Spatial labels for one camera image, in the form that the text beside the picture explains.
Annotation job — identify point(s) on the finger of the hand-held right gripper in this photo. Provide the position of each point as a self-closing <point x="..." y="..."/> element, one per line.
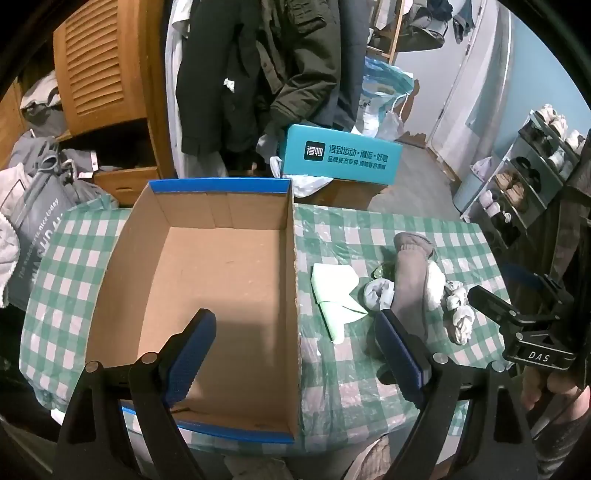
<point x="489" y="302"/>
<point x="521" y="276"/>

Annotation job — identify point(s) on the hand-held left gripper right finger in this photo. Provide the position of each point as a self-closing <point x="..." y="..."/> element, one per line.
<point x="402" y="357"/>

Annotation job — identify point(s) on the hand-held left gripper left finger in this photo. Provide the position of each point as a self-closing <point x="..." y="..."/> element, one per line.
<point x="191" y="355"/>

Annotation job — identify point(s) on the knotted white sock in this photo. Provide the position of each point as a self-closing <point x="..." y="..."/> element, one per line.
<point x="459" y="316"/>

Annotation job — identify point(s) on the white fluffy sock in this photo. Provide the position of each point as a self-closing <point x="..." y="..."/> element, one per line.
<point x="435" y="284"/>

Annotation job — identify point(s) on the grey white sock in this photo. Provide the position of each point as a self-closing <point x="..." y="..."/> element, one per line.
<point x="378" y="293"/>

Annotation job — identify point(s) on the cardboard shoe box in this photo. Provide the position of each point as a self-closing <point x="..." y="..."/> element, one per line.
<point x="221" y="277"/>

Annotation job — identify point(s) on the light green cloth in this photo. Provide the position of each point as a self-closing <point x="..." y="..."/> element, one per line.
<point x="334" y="286"/>

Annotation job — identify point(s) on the person's right forearm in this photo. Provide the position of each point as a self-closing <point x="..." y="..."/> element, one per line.
<point x="568" y="438"/>

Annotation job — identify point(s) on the person's right hand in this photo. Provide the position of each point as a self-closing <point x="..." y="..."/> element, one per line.
<point x="535" y="390"/>

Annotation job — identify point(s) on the small green glass object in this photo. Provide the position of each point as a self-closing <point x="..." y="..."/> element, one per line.
<point x="383" y="271"/>

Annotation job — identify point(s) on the group of shoes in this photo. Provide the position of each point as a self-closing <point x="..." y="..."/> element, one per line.
<point x="515" y="187"/>

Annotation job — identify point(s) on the shoe rack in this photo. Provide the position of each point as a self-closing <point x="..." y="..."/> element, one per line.
<point x="526" y="184"/>

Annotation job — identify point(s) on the light blue bin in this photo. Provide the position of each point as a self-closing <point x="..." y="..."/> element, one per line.
<point x="473" y="191"/>

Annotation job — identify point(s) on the small white bag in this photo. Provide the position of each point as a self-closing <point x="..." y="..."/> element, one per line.
<point x="484" y="165"/>

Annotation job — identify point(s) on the green checked tablecloth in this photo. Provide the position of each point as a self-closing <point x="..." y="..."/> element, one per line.
<point x="332" y="221"/>

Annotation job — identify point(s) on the brown cardboard box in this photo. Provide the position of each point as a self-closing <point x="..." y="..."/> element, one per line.
<point x="346" y="194"/>

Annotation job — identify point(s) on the clear plastic bag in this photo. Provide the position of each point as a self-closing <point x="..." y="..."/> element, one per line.
<point x="390" y="127"/>

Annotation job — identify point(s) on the white plastic bag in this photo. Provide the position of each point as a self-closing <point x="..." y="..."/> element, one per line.
<point x="304" y="182"/>

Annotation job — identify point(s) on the grey printed bag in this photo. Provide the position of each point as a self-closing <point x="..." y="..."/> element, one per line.
<point x="41" y="221"/>

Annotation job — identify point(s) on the white fleece cloth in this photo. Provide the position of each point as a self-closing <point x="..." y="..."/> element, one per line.
<point x="7" y="263"/>

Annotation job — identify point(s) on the teal printed box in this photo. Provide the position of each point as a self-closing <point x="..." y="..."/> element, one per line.
<point x="341" y="154"/>

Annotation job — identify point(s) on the blue plastic bag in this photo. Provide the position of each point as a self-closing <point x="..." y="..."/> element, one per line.
<point x="381" y="92"/>

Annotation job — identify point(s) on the grey hoodie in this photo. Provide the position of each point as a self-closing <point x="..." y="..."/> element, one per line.
<point x="41" y="154"/>

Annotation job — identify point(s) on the wooden cabinet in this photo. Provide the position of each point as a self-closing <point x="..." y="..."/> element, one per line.
<point x="157" y="92"/>

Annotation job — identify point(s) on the hanging grey clothes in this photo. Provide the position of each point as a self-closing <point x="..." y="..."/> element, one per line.
<point x="434" y="18"/>

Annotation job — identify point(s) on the black hanging jacket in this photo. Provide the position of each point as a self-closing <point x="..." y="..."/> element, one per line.
<point x="212" y="83"/>

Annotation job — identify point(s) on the wooden clothes rack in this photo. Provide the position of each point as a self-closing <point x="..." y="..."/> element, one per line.
<point x="392" y="32"/>

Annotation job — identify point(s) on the white hanging garment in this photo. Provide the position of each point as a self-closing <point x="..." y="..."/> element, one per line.
<point x="174" y="69"/>

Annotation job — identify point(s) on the grey folded garment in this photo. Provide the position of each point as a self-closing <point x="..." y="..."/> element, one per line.
<point x="44" y="104"/>

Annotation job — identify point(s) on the olive hanging jacket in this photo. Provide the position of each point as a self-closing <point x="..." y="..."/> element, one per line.
<point x="309" y="60"/>

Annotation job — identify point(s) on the wooden louvered cabinet door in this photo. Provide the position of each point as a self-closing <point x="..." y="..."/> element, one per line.
<point x="101" y="64"/>

